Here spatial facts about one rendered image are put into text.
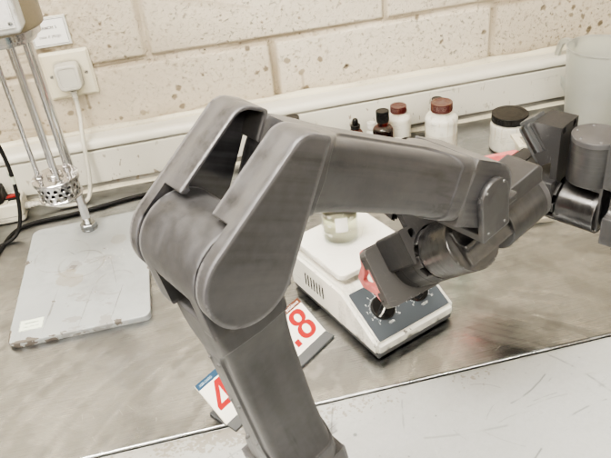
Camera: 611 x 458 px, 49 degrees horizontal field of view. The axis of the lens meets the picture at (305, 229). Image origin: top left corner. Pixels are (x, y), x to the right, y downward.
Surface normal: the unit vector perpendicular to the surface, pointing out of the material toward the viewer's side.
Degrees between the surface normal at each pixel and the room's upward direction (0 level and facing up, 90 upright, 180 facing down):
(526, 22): 90
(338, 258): 0
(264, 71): 90
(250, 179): 37
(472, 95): 90
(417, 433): 0
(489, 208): 90
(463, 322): 0
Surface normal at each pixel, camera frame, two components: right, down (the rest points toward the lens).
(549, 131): -0.69, 0.46
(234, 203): -0.53, -0.41
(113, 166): 0.22, 0.53
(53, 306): -0.10, -0.82
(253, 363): 0.62, 0.51
